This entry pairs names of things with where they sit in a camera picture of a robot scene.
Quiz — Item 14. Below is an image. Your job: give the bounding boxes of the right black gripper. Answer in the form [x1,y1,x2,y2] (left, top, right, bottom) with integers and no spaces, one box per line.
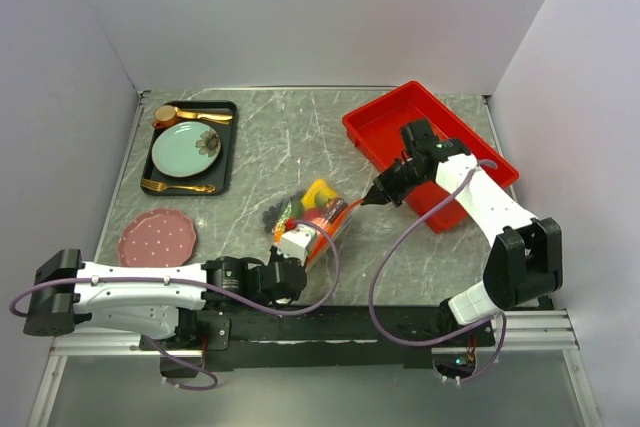
[360,158,430,208]

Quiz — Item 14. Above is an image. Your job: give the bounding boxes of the clear zip top bag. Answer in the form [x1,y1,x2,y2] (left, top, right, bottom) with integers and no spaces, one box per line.
[262,179,363,271]

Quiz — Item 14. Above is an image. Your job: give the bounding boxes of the dark fake grapes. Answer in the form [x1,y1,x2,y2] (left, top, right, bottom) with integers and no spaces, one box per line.
[262,190,305,233]

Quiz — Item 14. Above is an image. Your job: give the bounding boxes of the red fake strawberry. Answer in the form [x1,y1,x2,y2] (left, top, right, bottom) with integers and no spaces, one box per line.
[302,208,326,227]

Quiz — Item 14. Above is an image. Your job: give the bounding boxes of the yellow fake banana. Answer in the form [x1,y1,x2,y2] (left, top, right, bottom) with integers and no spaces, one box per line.
[301,179,339,211]

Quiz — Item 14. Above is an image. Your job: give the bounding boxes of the green fake mango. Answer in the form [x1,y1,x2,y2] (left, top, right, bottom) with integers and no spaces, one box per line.
[284,200,305,219]

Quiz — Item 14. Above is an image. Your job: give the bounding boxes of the dark red fake apple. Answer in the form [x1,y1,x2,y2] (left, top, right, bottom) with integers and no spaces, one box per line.
[323,197,349,223]

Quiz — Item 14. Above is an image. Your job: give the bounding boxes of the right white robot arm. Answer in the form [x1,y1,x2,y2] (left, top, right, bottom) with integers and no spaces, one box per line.
[362,139,563,345]

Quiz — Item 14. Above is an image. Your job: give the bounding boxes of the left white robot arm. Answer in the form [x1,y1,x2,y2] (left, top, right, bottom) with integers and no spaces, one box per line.
[23,249,307,349]

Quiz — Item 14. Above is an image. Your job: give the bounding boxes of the red plastic bin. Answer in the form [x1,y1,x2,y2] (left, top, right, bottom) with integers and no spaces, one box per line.
[342,81,519,215]

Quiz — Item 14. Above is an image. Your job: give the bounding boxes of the pink dotted plate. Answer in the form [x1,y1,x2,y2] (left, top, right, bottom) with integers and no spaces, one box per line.
[117,208,197,268]

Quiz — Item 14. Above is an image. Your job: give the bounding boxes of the black serving tray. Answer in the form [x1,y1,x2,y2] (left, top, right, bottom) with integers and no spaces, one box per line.
[140,100,239,197]

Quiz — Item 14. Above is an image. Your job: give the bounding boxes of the teal flower plate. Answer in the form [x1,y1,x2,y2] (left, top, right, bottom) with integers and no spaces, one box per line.
[151,121,222,178]

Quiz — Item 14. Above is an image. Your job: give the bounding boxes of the gold fork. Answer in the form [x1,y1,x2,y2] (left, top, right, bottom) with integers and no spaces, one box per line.
[140,179,216,194]

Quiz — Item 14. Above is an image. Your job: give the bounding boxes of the gold spoon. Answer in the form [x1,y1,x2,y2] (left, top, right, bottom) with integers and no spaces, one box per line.
[174,107,233,125]

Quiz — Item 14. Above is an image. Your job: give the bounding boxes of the small brown cup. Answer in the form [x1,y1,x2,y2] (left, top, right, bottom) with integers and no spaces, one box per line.
[152,105,178,129]

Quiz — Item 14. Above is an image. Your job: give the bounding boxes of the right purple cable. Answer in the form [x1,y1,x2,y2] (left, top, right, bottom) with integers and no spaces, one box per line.
[367,159,507,383]

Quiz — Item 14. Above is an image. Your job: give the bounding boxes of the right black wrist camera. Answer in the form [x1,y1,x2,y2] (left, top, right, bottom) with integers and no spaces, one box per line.
[400,119,446,164]

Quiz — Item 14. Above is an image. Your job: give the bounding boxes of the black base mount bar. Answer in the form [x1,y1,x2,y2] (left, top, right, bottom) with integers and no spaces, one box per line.
[157,304,495,373]

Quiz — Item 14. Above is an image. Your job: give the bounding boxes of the aluminium frame rail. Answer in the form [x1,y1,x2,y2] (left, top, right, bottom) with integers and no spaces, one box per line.
[49,311,581,356]

